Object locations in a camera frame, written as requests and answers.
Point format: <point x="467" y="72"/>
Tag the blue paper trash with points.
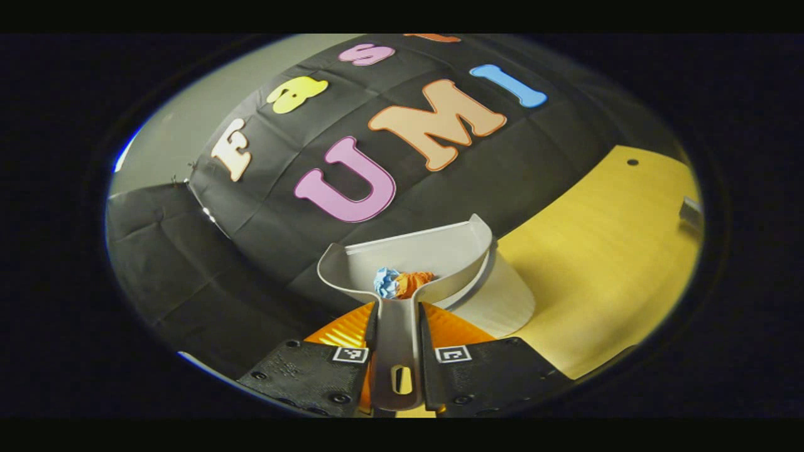
<point x="385" y="282"/>

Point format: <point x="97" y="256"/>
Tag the grey plastic dustpan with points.
<point x="414" y="251"/>

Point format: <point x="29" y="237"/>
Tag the wooden desktop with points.
<point x="603" y="251"/>

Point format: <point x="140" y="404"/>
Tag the white ribbed garbage bin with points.
<point x="502" y="301"/>

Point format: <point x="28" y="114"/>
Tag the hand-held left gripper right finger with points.
<point x="428" y="383"/>

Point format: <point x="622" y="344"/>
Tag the orange paper trash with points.
<point x="414" y="282"/>

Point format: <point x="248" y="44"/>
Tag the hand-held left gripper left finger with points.
<point x="301" y="373"/>

